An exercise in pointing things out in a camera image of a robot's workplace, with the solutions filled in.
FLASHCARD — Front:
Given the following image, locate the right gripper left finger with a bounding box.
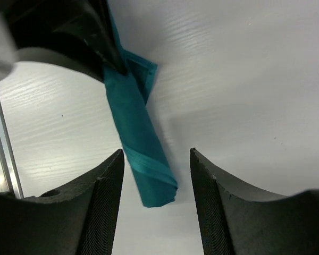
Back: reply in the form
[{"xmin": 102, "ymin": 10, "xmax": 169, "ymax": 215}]
[{"xmin": 0, "ymin": 150, "xmax": 124, "ymax": 254}]

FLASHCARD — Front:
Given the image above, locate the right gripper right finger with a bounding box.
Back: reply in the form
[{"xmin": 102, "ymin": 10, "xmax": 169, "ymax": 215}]
[{"xmin": 190, "ymin": 148, "xmax": 319, "ymax": 254}]

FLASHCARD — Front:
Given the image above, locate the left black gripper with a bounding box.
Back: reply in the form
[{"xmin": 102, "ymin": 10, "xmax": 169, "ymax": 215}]
[{"xmin": 0, "ymin": 0, "xmax": 128, "ymax": 81}]

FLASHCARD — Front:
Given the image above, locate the teal cloth napkin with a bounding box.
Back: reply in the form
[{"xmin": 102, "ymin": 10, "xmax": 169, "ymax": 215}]
[{"xmin": 102, "ymin": 0, "xmax": 179, "ymax": 208}]

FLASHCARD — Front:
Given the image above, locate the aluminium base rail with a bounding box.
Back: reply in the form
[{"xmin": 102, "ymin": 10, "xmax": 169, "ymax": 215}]
[{"xmin": 0, "ymin": 102, "xmax": 24, "ymax": 199}]

